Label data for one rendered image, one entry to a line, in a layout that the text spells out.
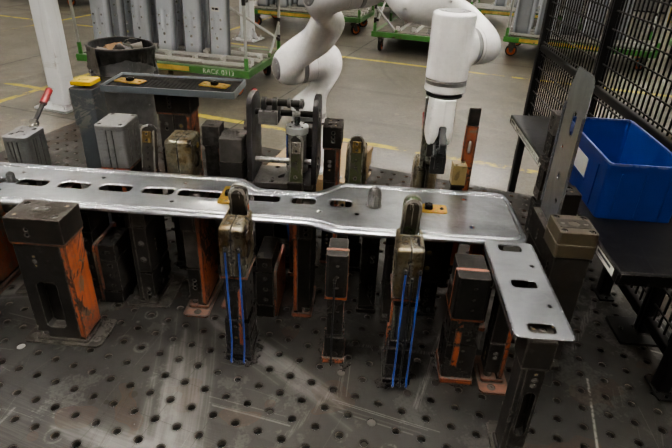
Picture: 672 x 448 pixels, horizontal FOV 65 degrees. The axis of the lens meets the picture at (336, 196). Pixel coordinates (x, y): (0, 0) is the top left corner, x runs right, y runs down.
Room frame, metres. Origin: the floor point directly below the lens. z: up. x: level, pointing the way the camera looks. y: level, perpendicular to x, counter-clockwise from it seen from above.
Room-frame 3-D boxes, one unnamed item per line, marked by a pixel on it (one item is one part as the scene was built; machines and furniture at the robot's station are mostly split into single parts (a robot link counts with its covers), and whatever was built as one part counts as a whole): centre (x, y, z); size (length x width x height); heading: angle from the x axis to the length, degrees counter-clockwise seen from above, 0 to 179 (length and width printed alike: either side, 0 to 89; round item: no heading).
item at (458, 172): (1.18, -0.30, 0.88); 0.04 x 0.04 x 0.36; 87
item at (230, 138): (1.28, 0.27, 0.89); 0.13 x 0.11 x 0.38; 177
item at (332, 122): (1.29, 0.01, 0.91); 0.07 x 0.05 x 0.42; 177
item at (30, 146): (1.28, 0.83, 0.88); 0.11 x 0.10 x 0.36; 177
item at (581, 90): (1.03, -0.48, 1.17); 0.12 x 0.01 x 0.34; 177
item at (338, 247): (0.90, -0.01, 0.84); 0.11 x 0.08 x 0.29; 177
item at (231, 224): (0.91, 0.20, 0.87); 0.12 x 0.09 x 0.35; 177
